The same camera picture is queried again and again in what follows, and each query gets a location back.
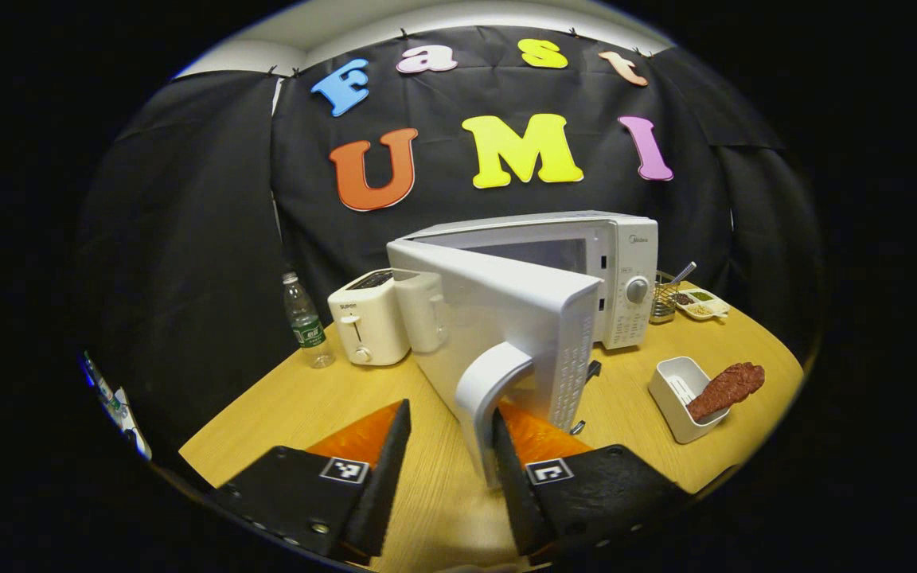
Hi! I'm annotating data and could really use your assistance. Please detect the white divided grain dish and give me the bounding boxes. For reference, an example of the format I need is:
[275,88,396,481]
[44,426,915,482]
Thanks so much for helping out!
[672,288,732,322]

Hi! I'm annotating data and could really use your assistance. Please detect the white microwave oven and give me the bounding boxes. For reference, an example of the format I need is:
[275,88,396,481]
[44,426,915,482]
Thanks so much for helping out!
[386,210,659,490]

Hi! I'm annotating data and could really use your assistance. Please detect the wire mesh basket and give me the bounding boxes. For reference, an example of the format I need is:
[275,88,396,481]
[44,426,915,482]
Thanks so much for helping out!
[650,271,682,325]

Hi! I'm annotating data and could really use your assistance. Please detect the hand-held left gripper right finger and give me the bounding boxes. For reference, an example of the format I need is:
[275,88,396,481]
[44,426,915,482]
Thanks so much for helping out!
[492,400,694,567]

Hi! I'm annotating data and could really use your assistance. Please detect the clear plastic water bottle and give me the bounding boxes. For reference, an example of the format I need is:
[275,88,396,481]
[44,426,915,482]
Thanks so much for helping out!
[281,271,337,369]

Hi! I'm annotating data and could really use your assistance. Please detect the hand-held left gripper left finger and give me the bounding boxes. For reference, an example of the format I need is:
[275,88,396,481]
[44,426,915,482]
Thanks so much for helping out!
[204,399,412,564]

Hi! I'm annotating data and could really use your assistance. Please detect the white toaster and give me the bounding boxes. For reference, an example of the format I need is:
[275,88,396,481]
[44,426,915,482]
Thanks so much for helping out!
[327,268,413,367]

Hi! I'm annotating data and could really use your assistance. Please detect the white plastic tray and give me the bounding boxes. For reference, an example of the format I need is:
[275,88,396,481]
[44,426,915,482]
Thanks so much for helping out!
[648,356,734,445]

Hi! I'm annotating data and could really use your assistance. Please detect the brown meat piece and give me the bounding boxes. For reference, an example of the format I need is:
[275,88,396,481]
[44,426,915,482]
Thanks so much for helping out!
[686,362,767,423]

